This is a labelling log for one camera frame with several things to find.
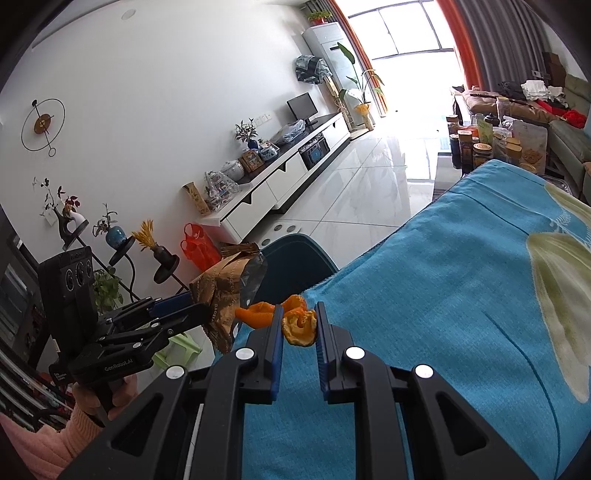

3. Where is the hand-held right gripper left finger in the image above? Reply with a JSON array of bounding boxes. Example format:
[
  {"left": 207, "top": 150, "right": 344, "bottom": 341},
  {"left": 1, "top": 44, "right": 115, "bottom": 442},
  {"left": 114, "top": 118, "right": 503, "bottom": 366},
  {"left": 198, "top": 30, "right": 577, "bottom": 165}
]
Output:
[{"left": 60, "top": 304, "right": 285, "bottom": 480}]

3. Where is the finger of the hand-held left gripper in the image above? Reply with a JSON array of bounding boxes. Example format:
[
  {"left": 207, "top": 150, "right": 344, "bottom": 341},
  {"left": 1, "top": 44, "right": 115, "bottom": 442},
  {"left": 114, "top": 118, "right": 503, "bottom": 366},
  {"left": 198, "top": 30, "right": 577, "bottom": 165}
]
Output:
[
  {"left": 98, "top": 292, "right": 197, "bottom": 332},
  {"left": 95, "top": 305, "right": 211, "bottom": 357}
]

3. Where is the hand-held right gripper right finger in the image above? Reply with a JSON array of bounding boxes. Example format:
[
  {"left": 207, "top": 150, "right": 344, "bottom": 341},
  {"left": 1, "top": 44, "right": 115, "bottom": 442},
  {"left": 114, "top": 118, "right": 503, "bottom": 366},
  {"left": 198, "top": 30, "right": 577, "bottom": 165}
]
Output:
[{"left": 315, "top": 302, "right": 539, "bottom": 480}]

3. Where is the curled orange peel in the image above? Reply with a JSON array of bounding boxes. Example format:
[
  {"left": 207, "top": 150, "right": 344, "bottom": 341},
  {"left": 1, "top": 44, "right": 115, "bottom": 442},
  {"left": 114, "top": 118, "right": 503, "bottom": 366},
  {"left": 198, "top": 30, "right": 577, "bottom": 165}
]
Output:
[{"left": 281, "top": 294, "right": 319, "bottom": 348}]

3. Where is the brown snack wrapper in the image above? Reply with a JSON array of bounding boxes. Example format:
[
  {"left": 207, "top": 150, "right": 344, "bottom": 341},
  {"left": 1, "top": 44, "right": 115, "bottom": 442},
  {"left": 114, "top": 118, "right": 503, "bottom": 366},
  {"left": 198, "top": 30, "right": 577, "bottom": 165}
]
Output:
[{"left": 189, "top": 242, "right": 269, "bottom": 355}]

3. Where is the teal trash bin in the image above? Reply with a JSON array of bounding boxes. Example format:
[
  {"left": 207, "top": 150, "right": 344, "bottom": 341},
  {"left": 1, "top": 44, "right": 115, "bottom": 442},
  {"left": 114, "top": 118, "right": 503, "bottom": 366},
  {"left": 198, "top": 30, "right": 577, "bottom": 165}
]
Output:
[{"left": 249, "top": 234, "right": 339, "bottom": 308}]

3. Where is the person's left hand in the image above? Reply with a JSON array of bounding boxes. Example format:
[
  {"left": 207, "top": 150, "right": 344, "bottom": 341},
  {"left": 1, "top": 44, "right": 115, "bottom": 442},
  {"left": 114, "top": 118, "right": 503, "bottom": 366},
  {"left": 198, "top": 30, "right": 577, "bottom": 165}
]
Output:
[{"left": 71, "top": 374, "right": 139, "bottom": 428}]

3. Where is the green plastic stool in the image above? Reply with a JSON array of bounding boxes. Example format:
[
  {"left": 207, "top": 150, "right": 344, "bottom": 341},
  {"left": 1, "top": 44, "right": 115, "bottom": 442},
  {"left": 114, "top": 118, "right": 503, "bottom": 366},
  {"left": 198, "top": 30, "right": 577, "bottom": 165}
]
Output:
[{"left": 154, "top": 332, "right": 204, "bottom": 367}]

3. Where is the black tiered plant stand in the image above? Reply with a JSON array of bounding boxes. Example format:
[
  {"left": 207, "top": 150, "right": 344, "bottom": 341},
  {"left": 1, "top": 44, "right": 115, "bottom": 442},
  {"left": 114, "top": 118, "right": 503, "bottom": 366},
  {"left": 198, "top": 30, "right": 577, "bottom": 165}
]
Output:
[{"left": 62, "top": 219, "right": 190, "bottom": 296}]

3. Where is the green ivy plant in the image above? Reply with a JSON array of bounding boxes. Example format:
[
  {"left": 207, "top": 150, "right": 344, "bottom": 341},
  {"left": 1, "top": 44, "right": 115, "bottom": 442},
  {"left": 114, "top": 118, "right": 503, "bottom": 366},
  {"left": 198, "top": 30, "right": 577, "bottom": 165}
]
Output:
[{"left": 92, "top": 270, "right": 125, "bottom": 315}]

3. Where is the dark shelf unit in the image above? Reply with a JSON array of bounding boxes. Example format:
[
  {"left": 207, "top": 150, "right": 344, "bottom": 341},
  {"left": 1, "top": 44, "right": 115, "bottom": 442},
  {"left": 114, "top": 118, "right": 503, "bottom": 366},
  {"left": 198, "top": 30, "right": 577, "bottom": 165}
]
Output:
[{"left": 0, "top": 208, "right": 51, "bottom": 352}]

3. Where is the dark vase with yellow wheat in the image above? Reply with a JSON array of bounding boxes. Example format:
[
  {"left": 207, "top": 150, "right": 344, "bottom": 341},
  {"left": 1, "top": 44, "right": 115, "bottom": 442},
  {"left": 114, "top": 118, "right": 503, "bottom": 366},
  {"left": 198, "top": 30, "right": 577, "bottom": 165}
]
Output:
[{"left": 131, "top": 219, "right": 174, "bottom": 266}]

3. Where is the orange plastic bag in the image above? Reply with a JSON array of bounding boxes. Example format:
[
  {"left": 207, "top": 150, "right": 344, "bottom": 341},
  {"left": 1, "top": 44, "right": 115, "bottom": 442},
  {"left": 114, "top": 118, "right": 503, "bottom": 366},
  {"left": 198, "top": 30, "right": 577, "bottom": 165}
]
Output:
[{"left": 180, "top": 223, "right": 222, "bottom": 273}]

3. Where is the blue vase with plant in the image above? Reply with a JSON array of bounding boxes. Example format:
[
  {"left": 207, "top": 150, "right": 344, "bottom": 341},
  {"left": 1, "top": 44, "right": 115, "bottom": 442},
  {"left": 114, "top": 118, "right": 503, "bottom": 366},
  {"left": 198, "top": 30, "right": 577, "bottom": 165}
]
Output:
[{"left": 92, "top": 203, "right": 127, "bottom": 250}]

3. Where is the white vase with red flowers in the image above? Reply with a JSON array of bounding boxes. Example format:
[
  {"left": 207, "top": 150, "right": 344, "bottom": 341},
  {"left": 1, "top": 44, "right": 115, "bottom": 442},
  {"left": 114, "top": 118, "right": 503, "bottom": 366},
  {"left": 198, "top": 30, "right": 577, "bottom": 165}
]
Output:
[{"left": 32, "top": 176, "right": 90, "bottom": 241}]

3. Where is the metal drying rack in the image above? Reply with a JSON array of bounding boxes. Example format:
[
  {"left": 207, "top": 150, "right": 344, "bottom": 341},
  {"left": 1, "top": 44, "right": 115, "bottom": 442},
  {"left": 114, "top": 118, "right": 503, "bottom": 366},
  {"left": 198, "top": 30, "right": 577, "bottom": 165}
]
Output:
[{"left": 0, "top": 346, "right": 70, "bottom": 430}]

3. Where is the brown patterned upright box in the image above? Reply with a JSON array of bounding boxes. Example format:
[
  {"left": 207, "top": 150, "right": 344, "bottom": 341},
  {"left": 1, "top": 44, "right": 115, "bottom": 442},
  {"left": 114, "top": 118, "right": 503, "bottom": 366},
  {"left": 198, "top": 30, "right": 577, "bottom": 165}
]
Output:
[{"left": 182, "top": 181, "right": 212, "bottom": 217}]

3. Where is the clear plastic bag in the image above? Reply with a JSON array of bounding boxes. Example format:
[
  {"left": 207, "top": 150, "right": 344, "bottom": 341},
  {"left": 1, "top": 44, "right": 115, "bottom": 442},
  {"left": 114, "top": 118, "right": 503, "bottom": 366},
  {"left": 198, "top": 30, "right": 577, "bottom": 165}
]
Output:
[{"left": 204, "top": 171, "right": 241, "bottom": 208}]

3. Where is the white bathroom scale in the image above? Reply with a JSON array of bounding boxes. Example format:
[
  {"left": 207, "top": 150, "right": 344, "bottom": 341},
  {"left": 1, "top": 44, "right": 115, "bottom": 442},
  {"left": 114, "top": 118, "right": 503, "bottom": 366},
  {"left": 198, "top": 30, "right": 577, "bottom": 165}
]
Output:
[{"left": 259, "top": 220, "right": 303, "bottom": 247}]

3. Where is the blue printed tablecloth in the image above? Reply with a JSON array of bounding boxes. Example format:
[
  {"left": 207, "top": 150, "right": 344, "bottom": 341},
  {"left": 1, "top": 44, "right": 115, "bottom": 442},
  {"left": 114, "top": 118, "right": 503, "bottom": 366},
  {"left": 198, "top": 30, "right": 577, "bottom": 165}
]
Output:
[{"left": 228, "top": 159, "right": 591, "bottom": 480}]

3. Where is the ornate brown box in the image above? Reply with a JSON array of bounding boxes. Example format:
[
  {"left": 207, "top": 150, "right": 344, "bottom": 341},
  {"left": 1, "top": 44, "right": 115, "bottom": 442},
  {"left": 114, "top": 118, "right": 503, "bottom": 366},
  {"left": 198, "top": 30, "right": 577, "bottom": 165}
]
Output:
[{"left": 239, "top": 150, "right": 265, "bottom": 174}]

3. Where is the white TV cabinet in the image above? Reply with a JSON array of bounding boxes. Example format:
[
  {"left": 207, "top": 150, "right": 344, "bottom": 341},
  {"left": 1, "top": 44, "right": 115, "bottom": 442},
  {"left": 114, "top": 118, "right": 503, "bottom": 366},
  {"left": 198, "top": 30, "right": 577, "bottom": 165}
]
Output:
[{"left": 199, "top": 112, "right": 352, "bottom": 245}]

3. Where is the small plant in blue pot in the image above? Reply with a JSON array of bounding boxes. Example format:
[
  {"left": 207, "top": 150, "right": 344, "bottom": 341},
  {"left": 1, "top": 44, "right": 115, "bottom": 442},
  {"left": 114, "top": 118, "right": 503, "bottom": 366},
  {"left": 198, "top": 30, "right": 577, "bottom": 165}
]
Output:
[{"left": 235, "top": 119, "right": 262, "bottom": 151}]

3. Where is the black appliance in cabinet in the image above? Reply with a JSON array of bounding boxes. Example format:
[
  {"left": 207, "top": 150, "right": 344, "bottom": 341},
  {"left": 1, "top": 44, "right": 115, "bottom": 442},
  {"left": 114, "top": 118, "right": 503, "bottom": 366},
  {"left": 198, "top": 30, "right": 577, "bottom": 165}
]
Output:
[{"left": 298, "top": 138, "right": 331, "bottom": 169}]

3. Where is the blue plastic wrapped bundle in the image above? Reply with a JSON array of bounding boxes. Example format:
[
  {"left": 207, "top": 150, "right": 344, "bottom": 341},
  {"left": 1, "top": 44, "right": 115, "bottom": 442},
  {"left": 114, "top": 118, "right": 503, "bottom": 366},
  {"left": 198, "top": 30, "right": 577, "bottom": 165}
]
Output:
[{"left": 270, "top": 119, "right": 308, "bottom": 146}]

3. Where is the dark topped coffee table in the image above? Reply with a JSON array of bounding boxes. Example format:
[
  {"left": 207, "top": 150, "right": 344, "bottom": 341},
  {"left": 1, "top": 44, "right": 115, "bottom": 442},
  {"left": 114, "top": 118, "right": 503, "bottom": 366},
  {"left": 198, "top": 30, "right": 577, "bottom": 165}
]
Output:
[{"left": 431, "top": 152, "right": 467, "bottom": 204}]

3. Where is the black monitor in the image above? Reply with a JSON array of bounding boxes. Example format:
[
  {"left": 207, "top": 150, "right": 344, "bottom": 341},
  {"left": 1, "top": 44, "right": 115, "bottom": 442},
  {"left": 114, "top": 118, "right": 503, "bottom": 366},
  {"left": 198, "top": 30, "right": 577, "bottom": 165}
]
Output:
[{"left": 286, "top": 92, "right": 319, "bottom": 125}]

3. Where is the tall potted leafy plant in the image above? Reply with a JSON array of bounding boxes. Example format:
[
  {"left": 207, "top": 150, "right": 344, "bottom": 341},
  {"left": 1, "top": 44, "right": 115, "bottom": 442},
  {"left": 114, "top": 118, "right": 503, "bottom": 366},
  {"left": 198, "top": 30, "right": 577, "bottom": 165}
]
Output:
[{"left": 336, "top": 41, "right": 386, "bottom": 132}]

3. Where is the wicker plant stand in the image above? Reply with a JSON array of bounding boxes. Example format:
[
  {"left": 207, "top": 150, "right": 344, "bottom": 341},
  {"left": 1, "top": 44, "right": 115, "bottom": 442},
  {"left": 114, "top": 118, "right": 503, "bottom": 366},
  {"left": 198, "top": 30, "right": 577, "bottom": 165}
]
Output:
[{"left": 323, "top": 76, "right": 352, "bottom": 130}]

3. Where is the group of jars and packets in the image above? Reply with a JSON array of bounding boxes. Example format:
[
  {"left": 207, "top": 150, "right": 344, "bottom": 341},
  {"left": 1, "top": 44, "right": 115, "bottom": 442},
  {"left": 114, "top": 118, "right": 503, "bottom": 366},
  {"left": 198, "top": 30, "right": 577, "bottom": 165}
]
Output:
[{"left": 445, "top": 111, "right": 550, "bottom": 178}]

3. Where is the dark plastic wrapped bundle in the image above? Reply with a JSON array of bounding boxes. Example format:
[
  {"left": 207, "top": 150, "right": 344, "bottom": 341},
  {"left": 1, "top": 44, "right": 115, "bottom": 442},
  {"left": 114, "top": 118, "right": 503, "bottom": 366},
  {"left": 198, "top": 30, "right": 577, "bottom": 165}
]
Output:
[{"left": 294, "top": 54, "right": 333, "bottom": 85}]

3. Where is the white standing air conditioner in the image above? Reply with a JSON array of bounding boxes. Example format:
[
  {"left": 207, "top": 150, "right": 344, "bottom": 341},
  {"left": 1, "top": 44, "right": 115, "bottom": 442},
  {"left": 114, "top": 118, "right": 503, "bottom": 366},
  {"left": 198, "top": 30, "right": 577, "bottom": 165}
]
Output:
[{"left": 302, "top": 23, "right": 370, "bottom": 116}]

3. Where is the orange curtain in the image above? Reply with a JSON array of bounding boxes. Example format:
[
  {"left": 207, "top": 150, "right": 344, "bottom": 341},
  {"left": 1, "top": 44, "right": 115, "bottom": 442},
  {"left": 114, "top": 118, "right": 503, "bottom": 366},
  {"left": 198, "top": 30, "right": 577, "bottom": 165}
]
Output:
[
  {"left": 436, "top": 0, "right": 483, "bottom": 90},
  {"left": 330, "top": 0, "right": 391, "bottom": 118}
]

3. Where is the cluttered grey sofa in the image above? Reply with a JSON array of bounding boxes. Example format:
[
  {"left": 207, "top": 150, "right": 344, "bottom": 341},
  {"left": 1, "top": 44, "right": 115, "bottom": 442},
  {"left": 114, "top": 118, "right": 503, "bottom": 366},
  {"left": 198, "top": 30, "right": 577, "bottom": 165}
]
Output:
[{"left": 455, "top": 74, "right": 591, "bottom": 204}]

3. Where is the large window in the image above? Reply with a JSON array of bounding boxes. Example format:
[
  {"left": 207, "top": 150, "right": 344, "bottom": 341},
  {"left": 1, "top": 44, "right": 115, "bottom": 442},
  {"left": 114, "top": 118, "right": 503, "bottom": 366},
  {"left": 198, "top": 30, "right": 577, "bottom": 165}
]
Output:
[{"left": 348, "top": 0, "right": 467, "bottom": 116}]

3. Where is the grey curtain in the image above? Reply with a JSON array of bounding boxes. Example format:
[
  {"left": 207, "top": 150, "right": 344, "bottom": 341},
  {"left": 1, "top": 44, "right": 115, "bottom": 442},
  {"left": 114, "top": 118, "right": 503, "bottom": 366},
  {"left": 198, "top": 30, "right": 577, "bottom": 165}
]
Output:
[{"left": 455, "top": 0, "right": 568, "bottom": 93}]

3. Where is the round metal wall clock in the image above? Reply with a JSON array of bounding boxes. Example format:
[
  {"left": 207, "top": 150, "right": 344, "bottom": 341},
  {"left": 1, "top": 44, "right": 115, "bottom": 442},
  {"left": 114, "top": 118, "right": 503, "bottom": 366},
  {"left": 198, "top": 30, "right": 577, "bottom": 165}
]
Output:
[{"left": 21, "top": 98, "right": 66, "bottom": 158}]

